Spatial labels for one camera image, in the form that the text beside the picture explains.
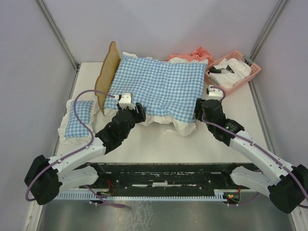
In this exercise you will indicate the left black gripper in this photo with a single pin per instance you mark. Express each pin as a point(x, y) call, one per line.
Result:
point(141, 116)

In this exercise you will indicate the pink plastic basket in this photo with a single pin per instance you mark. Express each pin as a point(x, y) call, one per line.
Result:
point(239, 56)

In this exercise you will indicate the small blue checkered pillow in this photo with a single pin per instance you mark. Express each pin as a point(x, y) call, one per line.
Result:
point(76, 124)

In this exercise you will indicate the wooden pet bed frame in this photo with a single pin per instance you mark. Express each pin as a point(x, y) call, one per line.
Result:
point(108, 69)

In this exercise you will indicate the aluminium corner post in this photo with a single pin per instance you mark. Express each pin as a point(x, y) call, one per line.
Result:
point(56, 32)
point(268, 28)

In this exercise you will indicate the blue checkered mattress cushion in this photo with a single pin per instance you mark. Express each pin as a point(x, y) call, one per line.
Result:
point(168, 89)

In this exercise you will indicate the pink crumpled cloth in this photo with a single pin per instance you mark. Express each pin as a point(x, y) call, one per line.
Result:
point(199, 54)

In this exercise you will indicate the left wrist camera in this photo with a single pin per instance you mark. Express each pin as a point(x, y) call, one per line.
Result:
point(125, 101)

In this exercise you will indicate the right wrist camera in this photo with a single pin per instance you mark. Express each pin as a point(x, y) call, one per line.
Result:
point(215, 93)

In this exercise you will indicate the white cloth in basket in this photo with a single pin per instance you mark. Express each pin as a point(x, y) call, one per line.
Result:
point(227, 81)

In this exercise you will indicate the white slotted cable duct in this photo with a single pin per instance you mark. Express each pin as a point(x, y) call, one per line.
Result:
point(218, 196)

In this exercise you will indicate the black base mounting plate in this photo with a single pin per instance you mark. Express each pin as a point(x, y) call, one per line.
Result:
point(164, 179)

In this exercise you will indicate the right aluminium corner post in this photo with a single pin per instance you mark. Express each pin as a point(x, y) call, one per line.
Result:
point(268, 28)

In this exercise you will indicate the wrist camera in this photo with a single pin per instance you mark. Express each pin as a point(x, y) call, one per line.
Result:
point(215, 93)
point(125, 101)

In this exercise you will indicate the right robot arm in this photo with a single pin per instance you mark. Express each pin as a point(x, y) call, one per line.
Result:
point(233, 135)

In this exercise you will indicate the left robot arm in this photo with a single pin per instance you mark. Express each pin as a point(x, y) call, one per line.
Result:
point(47, 177)

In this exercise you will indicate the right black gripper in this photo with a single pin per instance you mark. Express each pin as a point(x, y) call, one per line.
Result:
point(198, 107)

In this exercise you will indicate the black white object in basket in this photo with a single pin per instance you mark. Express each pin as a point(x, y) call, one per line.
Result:
point(221, 71)

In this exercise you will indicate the left aluminium corner post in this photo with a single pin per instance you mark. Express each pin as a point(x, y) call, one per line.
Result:
point(56, 32)

